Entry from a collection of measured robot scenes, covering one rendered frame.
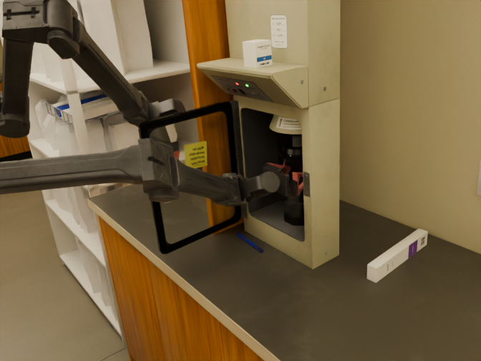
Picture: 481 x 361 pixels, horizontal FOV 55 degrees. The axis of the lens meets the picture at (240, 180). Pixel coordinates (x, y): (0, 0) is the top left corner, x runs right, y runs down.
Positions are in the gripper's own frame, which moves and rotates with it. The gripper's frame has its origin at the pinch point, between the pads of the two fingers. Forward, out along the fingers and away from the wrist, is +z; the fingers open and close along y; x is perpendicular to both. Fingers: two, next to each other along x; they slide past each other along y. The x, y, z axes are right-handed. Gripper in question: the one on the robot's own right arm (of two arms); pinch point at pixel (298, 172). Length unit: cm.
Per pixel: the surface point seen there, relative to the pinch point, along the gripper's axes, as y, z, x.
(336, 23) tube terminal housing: -14.9, 1.1, -42.2
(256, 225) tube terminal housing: 10.5, -9.2, 18.2
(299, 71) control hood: -15.0, -11.6, -33.0
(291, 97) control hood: -14.7, -14.2, -27.2
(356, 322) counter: -37.2, -16.6, 23.4
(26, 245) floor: 260, -50, 115
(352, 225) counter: -5.0, 18.6, 23.1
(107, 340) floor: 114, -40, 116
